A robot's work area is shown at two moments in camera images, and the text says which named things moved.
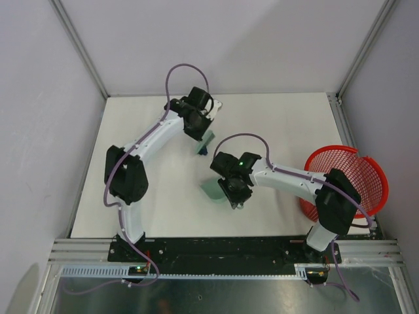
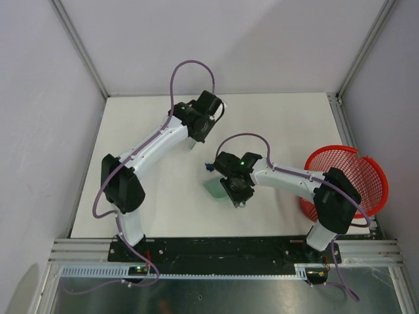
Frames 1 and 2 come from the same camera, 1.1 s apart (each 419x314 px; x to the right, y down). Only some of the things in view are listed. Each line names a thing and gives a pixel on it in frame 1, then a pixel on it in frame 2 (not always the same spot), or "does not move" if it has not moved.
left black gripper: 198,135 does not move
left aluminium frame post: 59,7 does not move
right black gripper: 236,199 does not move
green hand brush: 208,137 → 192,142
